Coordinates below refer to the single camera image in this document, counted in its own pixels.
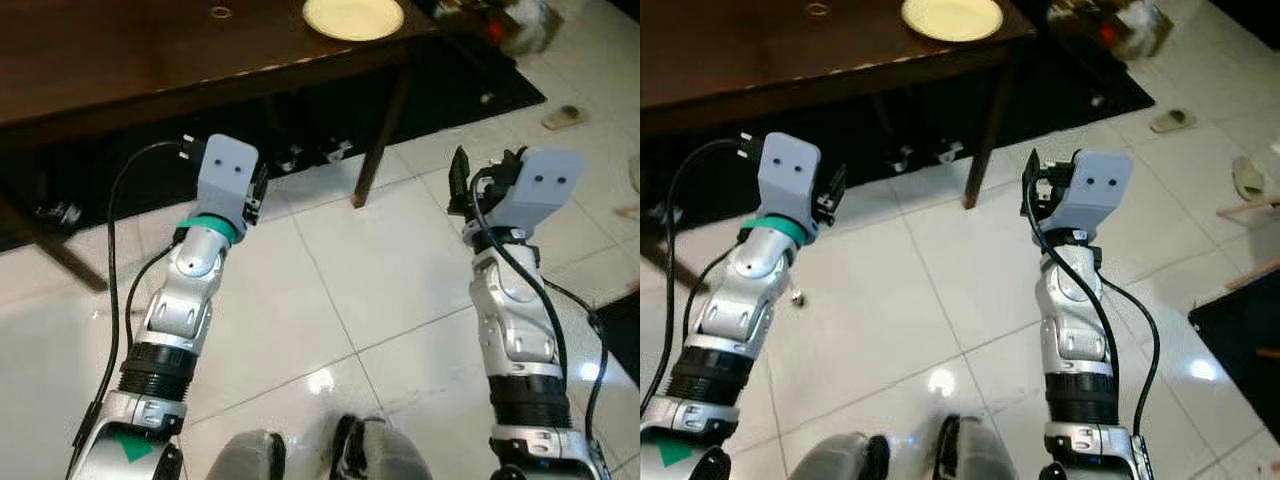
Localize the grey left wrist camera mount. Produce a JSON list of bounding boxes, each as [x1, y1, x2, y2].
[[757, 131, 824, 227], [197, 134, 260, 237]]

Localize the grey left robot leg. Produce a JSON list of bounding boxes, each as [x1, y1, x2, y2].
[[783, 432, 891, 480], [205, 430, 288, 480]]

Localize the grey robot leg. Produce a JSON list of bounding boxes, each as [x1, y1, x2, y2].
[[935, 415, 1046, 480], [783, 432, 891, 480], [333, 415, 433, 480], [205, 430, 288, 480]]

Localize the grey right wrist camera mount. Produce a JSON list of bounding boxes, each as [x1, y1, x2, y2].
[[490, 148, 587, 237], [1064, 149, 1135, 242]]

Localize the white plastic bag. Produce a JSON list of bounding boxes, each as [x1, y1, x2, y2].
[[498, 0, 561, 56], [1112, 0, 1173, 61]]

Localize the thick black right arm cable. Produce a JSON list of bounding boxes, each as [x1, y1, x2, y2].
[[470, 165, 571, 386], [1022, 175, 1121, 391]]

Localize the grey right robot leg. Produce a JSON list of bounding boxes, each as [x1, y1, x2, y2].
[[333, 415, 433, 480], [935, 415, 1046, 480]]

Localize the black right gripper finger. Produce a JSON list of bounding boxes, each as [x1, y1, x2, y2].
[[1022, 148, 1047, 209], [448, 146, 473, 213]]

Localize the dark brown wooden table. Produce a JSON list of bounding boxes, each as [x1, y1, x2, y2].
[[0, 0, 441, 293], [640, 0, 1038, 291]]

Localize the pale yellow round plate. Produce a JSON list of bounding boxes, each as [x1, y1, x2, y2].
[[900, 0, 1005, 43], [302, 0, 406, 42]]

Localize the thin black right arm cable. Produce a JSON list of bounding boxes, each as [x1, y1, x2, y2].
[[545, 280, 609, 441], [1100, 278, 1161, 436]]

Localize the small black floor mat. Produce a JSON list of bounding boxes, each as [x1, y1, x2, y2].
[[1188, 268, 1280, 413], [597, 293, 641, 386]]

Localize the beige slipper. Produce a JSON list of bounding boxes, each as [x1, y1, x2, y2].
[[1232, 155, 1273, 203], [542, 104, 589, 131], [1150, 108, 1198, 135]]

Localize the light wooden stick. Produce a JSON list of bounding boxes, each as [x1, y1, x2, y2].
[[1215, 195, 1280, 219], [1225, 258, 1280, 291]]

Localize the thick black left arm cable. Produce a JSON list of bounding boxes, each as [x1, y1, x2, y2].
[[640, 136, 757, 416], [68, 138, 206, 476]]

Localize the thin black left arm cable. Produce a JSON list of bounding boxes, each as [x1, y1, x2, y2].
[[125, 243, 179, 346], [683, 243, 736, 341]]

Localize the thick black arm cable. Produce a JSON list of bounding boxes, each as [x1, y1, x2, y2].
[[1022, 175, 1121, 391], [640, 136, 757, 416], [68, 138, 206, 476], [470, 165, 571, 386]]

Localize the black floor rug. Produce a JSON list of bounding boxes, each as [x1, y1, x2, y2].
[[0, 35, 547, 251]]

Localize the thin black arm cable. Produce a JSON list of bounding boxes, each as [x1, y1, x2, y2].
[[1100, 278, 1161, 436], [683, 243, 736, 341], [545, 280, 609, 441], [125, 243, 179, 346]]

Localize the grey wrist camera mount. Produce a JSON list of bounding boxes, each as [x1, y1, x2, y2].
[[197, 134, 260, 237], [1064, 149, 1135, 242], [490, 148, 587, 237], [757, 131, 824, 227]]

